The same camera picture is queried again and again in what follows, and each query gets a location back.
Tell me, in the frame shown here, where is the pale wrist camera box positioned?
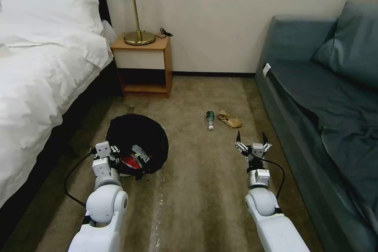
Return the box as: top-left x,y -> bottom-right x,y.
94,142 -> 111,158
251,143 -> 265,158

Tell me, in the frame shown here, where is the brass lamp with white shade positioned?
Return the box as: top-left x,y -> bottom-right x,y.
103,0 -> 158,47

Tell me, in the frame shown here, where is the black baseboard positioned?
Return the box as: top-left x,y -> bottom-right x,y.
172,70 -> 256,76

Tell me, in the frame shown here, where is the thin black power cable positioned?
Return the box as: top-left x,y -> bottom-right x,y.
154,27 -> 174,40

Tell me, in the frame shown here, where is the green plastic bottle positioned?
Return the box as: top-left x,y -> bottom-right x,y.
205,110 -> 215,131

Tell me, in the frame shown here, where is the white duvet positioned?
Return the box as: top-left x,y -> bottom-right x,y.
0,17 -> 115,207

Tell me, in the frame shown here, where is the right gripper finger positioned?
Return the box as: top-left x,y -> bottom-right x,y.
235,131 -> 252,156
261,132 -> 273,155

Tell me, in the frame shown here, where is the black bed frame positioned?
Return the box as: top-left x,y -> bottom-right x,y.
0,0 -> 125,248

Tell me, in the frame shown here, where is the teal sofa cushion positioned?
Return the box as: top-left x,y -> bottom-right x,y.
312,0 -> 378,91

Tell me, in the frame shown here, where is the silver crumpled wrapper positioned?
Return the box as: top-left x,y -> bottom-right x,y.
131,144 -> 150,163

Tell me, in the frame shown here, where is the black trash bin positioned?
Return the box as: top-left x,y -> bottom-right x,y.
106,113 -> 170,182

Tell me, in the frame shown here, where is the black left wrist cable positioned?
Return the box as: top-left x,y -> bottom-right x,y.
64,149 -> 97,207

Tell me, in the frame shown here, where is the crumpled brown paper bag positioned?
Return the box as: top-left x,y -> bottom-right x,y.
217,110 -> 243,130

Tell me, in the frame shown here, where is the red packet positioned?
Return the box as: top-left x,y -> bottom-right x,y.
121,155 -> 142,170

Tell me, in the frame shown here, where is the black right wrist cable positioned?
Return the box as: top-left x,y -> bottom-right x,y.
261,158 -> 286,206

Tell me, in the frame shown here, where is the large white pillow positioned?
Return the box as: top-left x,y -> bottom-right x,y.
0,0 -> 105,48

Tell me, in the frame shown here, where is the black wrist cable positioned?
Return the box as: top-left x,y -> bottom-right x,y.
261,158 -> 286,206
64,149 -> 97,207

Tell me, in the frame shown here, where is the wooden nightstand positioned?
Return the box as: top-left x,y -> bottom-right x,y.
109,31 -> 174,99

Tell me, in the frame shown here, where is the teal sofa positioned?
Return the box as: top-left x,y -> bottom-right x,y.
254,0 -> 378,252

